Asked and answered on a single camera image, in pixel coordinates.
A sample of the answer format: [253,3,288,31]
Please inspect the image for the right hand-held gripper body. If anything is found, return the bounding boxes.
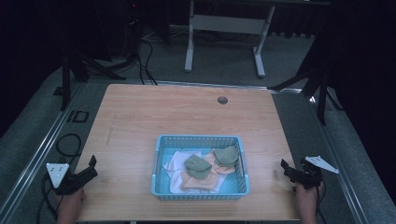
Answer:
[295,155,340,190]

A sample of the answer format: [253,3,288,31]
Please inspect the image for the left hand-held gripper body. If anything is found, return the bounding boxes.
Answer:
[46,162,86,196]

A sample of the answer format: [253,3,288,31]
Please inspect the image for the person's right hand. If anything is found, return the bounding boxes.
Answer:
[294,181,324,224]

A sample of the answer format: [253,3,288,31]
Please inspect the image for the person's left hand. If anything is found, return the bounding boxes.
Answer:
[55,188,86,224]

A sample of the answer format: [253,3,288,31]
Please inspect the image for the green folded cloth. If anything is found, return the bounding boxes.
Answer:
[183,154,213,180]
[213,145,240,168]

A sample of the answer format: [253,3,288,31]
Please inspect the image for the light blue plastic basket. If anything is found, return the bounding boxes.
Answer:
[150,133,251,201]

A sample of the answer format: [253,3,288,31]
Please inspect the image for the black tripod stand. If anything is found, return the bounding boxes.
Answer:
[268,59,346,126]
[52,43,127,112]

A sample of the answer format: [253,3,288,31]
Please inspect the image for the white cloth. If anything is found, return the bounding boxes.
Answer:
[163,150,228,194]

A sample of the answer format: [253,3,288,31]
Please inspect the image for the left hand-held gripper cable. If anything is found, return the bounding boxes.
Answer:
[35,172,62,224]

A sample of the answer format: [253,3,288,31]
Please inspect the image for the hand-held gripper cable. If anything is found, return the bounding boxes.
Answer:
[315,179,329,224]
[35,172,62,224]

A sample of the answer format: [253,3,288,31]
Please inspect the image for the black looped floor cable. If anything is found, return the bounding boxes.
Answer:
[55,133,83,159]

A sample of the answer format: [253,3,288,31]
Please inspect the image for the metal floor rail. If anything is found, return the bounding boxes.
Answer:
[0,81,87,220]
[87,77,304,94]
[309,92,371,224]

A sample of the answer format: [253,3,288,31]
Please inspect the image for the right hand-held gripper cable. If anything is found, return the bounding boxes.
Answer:
[315,179,329,224]

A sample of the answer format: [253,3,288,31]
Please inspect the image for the black floor cables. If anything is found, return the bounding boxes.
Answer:
[135,36,159,86]

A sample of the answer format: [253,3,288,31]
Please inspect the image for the white metal table frame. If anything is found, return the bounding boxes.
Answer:
[184,0,276,78]

